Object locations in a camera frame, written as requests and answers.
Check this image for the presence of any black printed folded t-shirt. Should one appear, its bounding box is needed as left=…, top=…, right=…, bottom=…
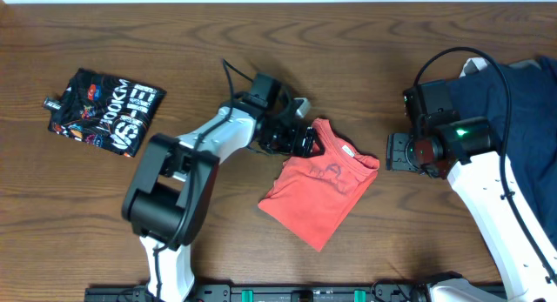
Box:
left=43, top=68, right=166, bottom=158

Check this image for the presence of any navy blue garment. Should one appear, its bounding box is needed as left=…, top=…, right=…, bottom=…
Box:
left=447, top=57, right=556, bottom=244

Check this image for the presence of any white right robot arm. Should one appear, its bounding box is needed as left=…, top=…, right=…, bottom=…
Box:
left=386, top=117, right=556, bottom=301

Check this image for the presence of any grey white garment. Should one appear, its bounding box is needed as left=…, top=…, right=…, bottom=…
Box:
left=459, top=57, right=541, bottom=77

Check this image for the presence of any orange printed t-shirt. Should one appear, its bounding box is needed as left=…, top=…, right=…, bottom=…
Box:
left=258, top=118, right=379, bottom=252

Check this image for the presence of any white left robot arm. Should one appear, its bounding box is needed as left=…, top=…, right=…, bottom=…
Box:
left=121, top=102, right=271, bottom=301

